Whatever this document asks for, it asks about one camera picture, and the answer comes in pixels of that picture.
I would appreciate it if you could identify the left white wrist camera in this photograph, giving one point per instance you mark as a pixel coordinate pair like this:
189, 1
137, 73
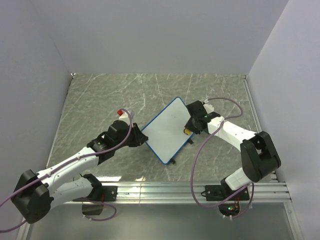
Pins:
123, 116

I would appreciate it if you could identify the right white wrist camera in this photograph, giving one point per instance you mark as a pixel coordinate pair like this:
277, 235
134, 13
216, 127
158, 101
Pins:
208, 107

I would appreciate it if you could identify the yellow black eraser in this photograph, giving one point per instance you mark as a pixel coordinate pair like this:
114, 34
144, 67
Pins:
187, 131

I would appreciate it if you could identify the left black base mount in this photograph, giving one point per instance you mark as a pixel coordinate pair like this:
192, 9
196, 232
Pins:
108, 193

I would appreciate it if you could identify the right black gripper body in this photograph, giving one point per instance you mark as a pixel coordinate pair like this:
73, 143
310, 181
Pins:
193, 119

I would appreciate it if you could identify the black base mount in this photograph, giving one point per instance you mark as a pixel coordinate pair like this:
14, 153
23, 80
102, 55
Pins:
108, 193
219, 193

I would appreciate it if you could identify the aluminium front rail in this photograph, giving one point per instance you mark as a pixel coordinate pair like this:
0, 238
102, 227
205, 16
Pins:
165, 192

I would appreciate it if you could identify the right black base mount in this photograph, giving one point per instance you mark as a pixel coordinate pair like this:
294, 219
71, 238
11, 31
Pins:
219, 193

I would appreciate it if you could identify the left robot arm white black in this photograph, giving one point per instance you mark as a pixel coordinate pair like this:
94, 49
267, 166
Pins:
39, 192

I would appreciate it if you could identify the aluminium rail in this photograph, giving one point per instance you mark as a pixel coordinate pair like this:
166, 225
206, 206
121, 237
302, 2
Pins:
165, 192
260, 125

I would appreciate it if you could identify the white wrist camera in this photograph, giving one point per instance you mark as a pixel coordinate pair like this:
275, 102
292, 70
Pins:
123, 116
208, 107

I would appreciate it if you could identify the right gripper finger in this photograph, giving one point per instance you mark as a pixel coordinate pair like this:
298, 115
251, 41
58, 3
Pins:
196, 131
190, 124

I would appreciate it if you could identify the aluminium right side rail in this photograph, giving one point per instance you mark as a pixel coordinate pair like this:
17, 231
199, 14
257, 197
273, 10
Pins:
260, 125

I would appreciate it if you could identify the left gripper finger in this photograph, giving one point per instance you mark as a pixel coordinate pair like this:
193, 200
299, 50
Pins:
136, 143
138, 135

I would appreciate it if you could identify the blue framed whiteboard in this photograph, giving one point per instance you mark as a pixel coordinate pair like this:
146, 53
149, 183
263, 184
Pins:
165, 132

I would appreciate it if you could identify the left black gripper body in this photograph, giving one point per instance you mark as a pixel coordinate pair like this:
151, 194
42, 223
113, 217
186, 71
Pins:
132, 139

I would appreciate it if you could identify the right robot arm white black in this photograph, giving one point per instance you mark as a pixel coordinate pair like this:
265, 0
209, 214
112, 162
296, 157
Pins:
235, 135

